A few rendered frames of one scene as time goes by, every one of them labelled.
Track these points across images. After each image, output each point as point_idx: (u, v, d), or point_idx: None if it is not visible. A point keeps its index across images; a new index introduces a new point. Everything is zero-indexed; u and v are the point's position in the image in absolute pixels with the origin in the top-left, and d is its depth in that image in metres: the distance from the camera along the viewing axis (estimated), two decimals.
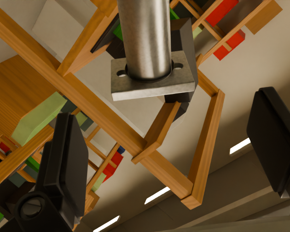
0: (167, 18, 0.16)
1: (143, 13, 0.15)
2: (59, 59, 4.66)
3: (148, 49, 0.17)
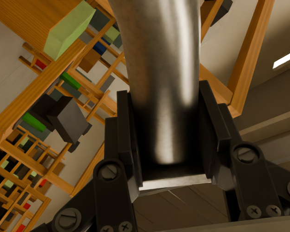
0: (196, 94, 0.12)
1: (164, 93, 0.11)
2: None
3: (169, 133, 0.12)
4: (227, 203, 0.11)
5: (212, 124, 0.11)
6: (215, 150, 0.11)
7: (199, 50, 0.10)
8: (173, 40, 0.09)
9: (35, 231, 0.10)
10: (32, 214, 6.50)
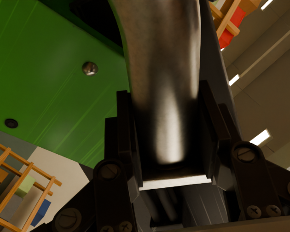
0: (196, 94, 0.12)
1: (164, 94, 0.11)
2: None
3: (169, 133, 0.12)
4: (227, 203, 0.11)
5: (212, 124, 0.11)
6: (215, 150, 0.11)
7: (199, 50, 0.10)
8: (173, 40, 0.09)
9: (35, 231, 0.10)
10: None
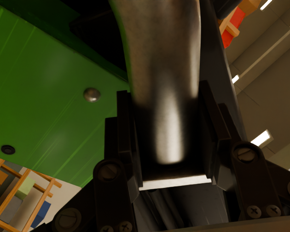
0: (196, 94, 0.12)
1: (164, 93, 0.11)
2: None
3: (169, 133, 0.12)
4: (227, 203, 0.11)
5: (212, 124, 0.11)
6: (215, 150, 0.11)
7: (199, 50, 0.10)
8: (173, 40, 0.09)
9: (35, 231, 0.10)
10: None
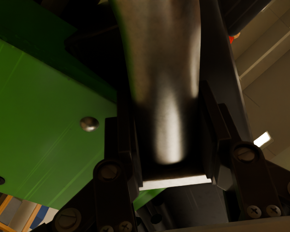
0: (196, 94, 0.12)
1: (164, 93, 0.11)
2: None
3: (169, 133, 0.12)
4: (227, 203, 0.11)
5: (212, 124, 0.11)
6: (215, 150, 0.11)
7: (199, 50, 0.10)
8: (173, 39, 0.09)
9: (35, 231, 0.10)
10: None
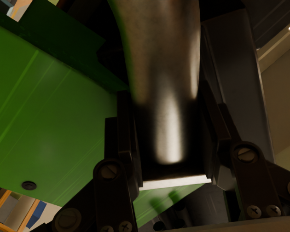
0: (196, 94, 0.12)
1: (164, 94, 0.11)
2: None
3: (169, 133, 0.12)
4: (227, 203, 0.11)
5: (212, 124, 0.11)
6: (215, 150, 0.11)
7: (198, 50, 0.10)
8: (173, 40, 0.09)
9: (35, 231, 0.10)
10: None
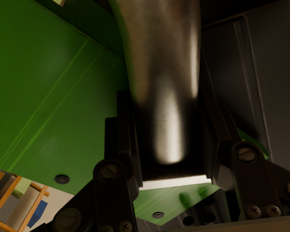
0: (196, 94, 0.12)
1: (164, 93, 0.11)
2: None
3: (169, 133, 0.12)
4: (227, 203, 0.11)
5: (212, 124, 0.11)
6: (215, 150, 0.11)
7: (199, 50, 0.10)
8: (173, 40, 0.09)
9: (35, 231, 0.10)
10: None
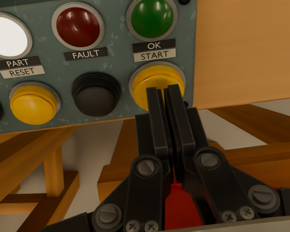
0: None
1: None
2: None
3: None
4: (199, 211, 0.11)
5: (178, 129, 0.11)
6: (181, 154, 0.11)
7: None
8: None
9: (76, 218, 0.10)
10: None
